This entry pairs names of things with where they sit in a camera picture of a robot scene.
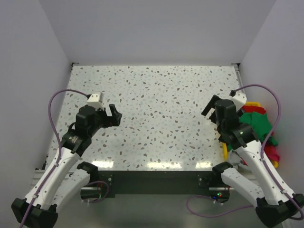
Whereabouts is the green t shirt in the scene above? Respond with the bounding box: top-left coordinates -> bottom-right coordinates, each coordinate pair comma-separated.
239,112 -> 273,143

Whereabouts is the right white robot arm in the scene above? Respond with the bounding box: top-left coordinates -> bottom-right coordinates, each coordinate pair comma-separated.
201,93 -> 304,228

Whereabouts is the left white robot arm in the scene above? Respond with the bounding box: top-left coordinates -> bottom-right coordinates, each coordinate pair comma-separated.
11,104 -> 122,228

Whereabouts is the yellow plastic bin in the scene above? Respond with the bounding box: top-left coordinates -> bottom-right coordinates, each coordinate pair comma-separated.
220,101 -> 280,168

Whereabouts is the red t shirt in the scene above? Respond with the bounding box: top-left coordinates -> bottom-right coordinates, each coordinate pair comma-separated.
241,105 -> 266,114

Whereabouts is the white grey t shirt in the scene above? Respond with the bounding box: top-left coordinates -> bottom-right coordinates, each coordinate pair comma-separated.
227,151 -> 250,171

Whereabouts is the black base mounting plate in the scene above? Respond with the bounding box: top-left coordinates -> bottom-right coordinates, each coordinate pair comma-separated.
81,171 -> 231,203

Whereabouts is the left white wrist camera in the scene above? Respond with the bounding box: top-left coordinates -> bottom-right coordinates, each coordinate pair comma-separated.
87,92 -> 104,110

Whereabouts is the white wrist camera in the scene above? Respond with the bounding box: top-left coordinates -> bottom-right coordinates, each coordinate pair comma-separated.
229,90 -> 247,111
87,92 -> 104,110

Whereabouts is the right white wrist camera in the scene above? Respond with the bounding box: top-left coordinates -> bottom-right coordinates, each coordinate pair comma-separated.
229,90 -> 247,111

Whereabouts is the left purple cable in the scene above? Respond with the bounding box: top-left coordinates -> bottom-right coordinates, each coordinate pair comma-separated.
19,89 -> 110,228

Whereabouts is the aluminium frame rail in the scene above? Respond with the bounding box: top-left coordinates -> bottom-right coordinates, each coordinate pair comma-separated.
29,154 -> 73,188

